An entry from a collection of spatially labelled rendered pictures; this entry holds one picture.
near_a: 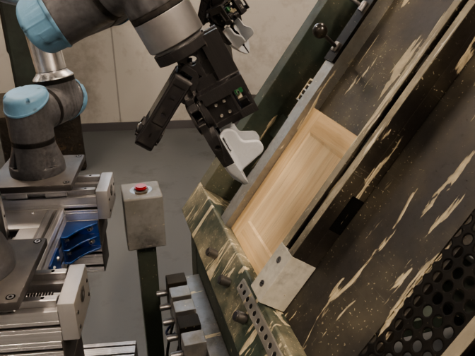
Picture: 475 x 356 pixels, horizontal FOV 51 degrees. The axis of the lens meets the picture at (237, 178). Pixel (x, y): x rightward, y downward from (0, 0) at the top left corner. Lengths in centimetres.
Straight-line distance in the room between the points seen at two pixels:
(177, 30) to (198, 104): 9
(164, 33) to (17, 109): 86
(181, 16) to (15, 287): 63
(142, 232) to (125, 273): 127
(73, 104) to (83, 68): 345
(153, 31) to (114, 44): 428
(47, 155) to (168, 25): 92
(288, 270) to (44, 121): 77
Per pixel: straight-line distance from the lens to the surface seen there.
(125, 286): 275
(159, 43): 61
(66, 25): 64
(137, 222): 156
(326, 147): 123
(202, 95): 62
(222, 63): 63
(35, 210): 151
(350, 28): 138
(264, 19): 489
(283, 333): 106
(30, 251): 113
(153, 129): 66
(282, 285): 109
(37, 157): 145
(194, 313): 134
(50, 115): 146
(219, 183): 162
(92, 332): 250
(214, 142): 63
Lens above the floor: 160
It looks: 24 degrees down
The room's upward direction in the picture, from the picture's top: straight up
